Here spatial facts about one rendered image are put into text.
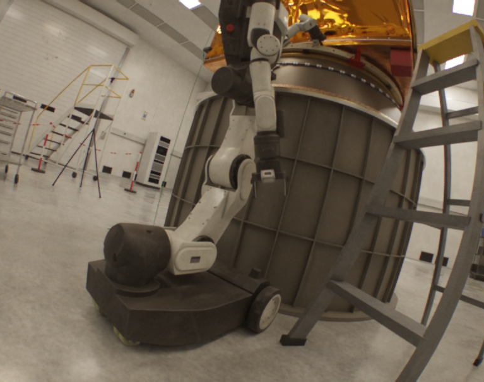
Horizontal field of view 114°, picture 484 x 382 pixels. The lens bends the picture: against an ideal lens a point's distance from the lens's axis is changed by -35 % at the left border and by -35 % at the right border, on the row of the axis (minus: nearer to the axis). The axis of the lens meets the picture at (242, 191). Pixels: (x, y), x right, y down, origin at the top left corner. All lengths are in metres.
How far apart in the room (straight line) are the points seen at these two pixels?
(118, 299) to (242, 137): 0.71
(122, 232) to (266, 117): 0.55
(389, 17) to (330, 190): 1.33
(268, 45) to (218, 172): 0.50
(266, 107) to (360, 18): 1.37
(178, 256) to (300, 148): 0.85
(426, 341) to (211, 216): 0.77
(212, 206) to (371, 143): 0.95
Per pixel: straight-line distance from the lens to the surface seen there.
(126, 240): 0.68
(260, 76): 0.84
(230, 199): 0.91
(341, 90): 1.55
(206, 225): 0.87
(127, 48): 9.53
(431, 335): 0.66
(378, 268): 1.59
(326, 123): 1.36
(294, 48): 1.91
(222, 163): 0.93
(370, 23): 1.95
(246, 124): 0.99
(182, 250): 0.76
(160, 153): 9.05
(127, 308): 0.67
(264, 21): 0.91
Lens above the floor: 0.51
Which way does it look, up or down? 2 degrees up
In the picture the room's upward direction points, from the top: 15 degrees clockwise
